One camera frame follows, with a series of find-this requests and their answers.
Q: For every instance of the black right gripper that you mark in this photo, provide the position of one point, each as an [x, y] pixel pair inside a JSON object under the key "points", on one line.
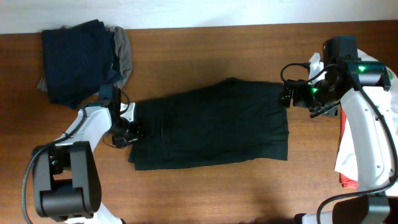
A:
{"points": [[286, 94]]}

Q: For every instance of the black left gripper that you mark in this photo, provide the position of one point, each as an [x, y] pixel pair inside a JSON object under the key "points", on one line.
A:
{"points": [[134, 132]]}

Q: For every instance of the black shorts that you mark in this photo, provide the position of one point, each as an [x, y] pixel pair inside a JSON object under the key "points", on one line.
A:
{"points": [[231, 121]]}

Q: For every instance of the red and white shirt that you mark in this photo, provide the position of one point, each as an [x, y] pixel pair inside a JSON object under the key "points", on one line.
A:
{"points": [[346, 163]]}

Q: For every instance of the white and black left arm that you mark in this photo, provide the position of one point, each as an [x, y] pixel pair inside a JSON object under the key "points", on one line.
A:
{"points": [[66, 184]]}

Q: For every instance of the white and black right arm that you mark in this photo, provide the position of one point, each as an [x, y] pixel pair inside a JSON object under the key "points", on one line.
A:
{"points": [[362, 89]]}

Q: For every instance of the folded navy blue garment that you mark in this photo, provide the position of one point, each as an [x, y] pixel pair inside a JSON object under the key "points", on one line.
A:
{"points": [[77, 61]]}

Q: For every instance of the folded grey garment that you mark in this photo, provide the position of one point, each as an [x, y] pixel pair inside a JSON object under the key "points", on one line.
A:
{"points": [[122, 53]]}

